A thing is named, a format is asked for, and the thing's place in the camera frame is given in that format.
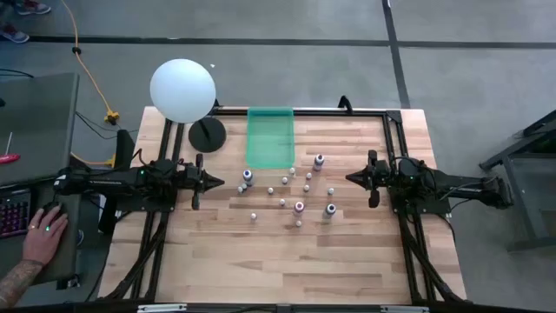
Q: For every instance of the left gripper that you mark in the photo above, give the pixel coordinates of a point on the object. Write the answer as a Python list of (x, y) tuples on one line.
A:
[(193, 178)]

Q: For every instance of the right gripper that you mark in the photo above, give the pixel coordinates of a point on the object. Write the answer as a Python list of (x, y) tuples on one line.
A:
[(379, 176)]

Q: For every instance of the large blue-tipped dye bottle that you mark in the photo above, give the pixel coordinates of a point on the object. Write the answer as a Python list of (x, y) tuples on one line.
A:
[(247, 176)]

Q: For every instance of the large black-tipped dye bottle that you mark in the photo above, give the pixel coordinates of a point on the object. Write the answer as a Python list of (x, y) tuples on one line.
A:
[(330, 210)]

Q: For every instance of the large purple-tipped dye bottle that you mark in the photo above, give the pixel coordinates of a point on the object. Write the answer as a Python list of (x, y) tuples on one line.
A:
[(319, 161)]

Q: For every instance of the large pink-tipped dye bottle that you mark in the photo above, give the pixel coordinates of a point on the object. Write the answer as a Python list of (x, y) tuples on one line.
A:
[(299, 208)]

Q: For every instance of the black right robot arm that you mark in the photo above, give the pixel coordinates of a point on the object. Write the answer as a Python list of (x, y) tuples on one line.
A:
[(456, 184)]

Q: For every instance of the person's forearm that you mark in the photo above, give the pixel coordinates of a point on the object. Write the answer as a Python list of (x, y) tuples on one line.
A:
[(15, 282)]

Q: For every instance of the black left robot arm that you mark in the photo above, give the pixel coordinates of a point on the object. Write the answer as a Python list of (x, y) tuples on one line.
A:
[(108, 181)]

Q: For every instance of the translucent teal plastic bin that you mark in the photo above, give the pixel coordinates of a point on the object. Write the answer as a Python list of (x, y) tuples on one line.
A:
[(269, 143)]

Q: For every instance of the white globe lamp black stand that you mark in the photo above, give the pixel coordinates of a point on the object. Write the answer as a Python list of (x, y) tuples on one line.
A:
[(182, 89)]

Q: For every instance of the person's hand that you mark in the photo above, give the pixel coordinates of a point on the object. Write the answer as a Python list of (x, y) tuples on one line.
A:
[(41, 243)]

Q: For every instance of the grey desk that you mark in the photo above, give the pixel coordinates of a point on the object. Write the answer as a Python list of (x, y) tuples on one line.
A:
[(39, 121)]

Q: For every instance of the black metal cart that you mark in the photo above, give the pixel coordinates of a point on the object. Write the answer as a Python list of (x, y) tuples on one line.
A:
[(534, 243)]

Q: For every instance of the backlit computer keyboard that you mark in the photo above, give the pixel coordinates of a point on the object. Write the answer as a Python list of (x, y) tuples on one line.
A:
[(15, 215)]

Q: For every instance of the person's shoe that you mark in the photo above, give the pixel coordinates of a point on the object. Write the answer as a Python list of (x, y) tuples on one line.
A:
[(13, 35), (35, 6)]

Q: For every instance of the black frame hook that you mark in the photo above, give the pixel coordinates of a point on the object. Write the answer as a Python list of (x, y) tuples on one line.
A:
[(345, 104), (216, 104)]

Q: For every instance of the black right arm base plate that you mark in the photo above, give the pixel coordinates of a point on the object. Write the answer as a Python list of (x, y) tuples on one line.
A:
[(434, 208)]

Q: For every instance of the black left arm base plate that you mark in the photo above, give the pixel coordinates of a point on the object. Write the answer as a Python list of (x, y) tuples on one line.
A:
[(130, 206)]

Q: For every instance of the silver metal bracket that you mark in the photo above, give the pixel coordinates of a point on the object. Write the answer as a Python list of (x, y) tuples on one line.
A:
[(404, 309), (163, 308)]

